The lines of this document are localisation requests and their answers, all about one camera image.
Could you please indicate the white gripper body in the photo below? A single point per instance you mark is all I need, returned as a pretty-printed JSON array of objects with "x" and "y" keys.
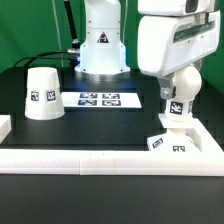
[{"x": 167, "y": 44}]

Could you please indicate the white marker sheet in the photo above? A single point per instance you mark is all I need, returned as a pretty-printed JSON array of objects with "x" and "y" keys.
[{"x": 100, "y": 100}]

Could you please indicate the white lamp base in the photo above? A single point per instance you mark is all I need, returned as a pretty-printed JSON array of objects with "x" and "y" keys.
[{"x": 175, "y": 139}]

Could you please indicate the white left fence wall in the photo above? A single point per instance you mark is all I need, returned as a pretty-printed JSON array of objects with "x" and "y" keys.
[{"x": 5, "y": 126}]

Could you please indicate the white right fence wall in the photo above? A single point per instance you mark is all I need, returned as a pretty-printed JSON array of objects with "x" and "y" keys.
[{"x": 202, "y": 138}]

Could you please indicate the white front fence wall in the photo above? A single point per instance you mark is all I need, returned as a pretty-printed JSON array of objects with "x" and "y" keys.
[{"x": 24, "y": 161}]

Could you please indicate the white lamp bulb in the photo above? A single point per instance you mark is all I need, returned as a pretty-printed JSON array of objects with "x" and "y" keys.
[{"x": 187, "y": 82}]

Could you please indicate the white fence wall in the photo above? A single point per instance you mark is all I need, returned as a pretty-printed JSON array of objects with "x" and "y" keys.
[
  {"x": 202, "y": 138},
  {"x": 24, "y": 161},
  {"x": 5, "y": 126}
]

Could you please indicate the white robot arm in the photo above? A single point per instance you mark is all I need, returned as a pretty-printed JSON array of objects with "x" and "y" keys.
[{"x": 102, "y": 53}]

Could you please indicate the white lamp shade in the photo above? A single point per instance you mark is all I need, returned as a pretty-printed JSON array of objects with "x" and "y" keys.
[{"x": 43, "y": 100}]

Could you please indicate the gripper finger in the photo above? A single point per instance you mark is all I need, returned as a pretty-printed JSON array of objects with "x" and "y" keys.
[
  {"x": 198, "y": 64},
  {"x": 167, "y": 88}
]

